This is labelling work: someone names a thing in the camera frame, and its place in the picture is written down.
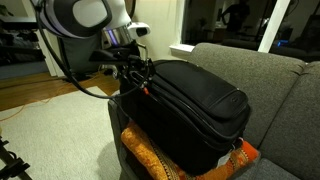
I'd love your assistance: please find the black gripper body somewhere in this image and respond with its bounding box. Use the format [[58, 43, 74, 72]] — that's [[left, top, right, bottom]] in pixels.
[[114, 54, 148, 79]]

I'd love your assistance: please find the dark grey upright bag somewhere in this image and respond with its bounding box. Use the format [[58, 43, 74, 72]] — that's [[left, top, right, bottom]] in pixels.
[[57, 33, 104, 74]]

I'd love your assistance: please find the black fabric wheeled suitcase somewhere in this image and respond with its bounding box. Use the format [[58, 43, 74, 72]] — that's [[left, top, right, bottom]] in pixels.
[[113, 59, 253, 177]]

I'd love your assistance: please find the orange patterned cushion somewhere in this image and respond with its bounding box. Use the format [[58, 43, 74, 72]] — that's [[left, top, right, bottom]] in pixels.
[[120, 120, 260, 180]]

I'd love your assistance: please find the beige carpet rug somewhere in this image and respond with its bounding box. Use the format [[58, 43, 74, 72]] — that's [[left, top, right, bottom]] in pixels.
[[0, 85, 123, 180]]

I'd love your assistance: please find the grey fabric sofa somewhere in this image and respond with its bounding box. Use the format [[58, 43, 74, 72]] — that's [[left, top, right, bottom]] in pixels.
[[107, 42, 320, 180]]

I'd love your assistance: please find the black shelf board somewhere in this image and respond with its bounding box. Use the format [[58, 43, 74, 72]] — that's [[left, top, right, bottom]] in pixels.
[[0, 21, 41, 31]]

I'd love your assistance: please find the black tripod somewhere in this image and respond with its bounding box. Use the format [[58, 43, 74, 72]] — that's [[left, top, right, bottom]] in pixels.
[[0, 134, 33, 180]]

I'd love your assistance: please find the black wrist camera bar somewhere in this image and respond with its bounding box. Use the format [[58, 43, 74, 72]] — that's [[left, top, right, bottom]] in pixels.
[[88, 46, 141, 65]]

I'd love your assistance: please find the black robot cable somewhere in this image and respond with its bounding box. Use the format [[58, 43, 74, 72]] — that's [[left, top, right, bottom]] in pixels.
[[33, 0, 155, 100]]

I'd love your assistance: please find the white door frame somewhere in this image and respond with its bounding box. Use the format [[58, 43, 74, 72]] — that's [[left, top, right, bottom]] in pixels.
[[34, 29, 68, 78]]

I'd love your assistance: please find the orange floor cable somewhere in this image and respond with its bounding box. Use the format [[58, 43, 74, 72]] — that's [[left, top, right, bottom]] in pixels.
[[0, 71, 104, 123]]

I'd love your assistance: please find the white window frame post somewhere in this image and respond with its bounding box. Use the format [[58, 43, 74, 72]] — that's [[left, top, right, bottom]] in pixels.
[[258, 0, 292, 54]]

